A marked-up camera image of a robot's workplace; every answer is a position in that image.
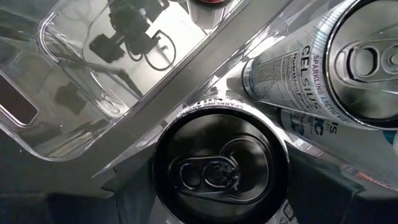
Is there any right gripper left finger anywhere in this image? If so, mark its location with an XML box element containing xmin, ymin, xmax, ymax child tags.
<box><xmin>0</xmin><ymin>152</ymin><xmax>159</xmax><ymax>224</ymax></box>

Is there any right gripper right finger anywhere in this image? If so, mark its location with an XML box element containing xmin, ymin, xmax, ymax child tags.
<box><xmin>284</xmin><ymin>141</ymin><xmax>398</xmax><ymax>224</ymax></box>

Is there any white Celsius slim can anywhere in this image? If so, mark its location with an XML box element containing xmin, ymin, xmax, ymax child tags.
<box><xmin>242</xmin><ymin>0</ymin><xmax>398</xmax><ymax>131</ymax></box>
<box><xmin>151</xmin><ymin>95</ymin><xmax>292</xmax><ymax>224</ymax></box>
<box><xmin>279</xmin><ymin>108</ymin><xmax>398</xmax><ymax>190</ymax></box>

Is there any clear plastic bin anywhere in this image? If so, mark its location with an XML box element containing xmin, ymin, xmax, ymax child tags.
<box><xmin>91</xmin><ymin>0</ymin><xmax>398</xmax><ymax>224</ymax></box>
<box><xmin>0</xmin><ymin>0</ymin><xmax>249</xmax><ymax>162</ymax></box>

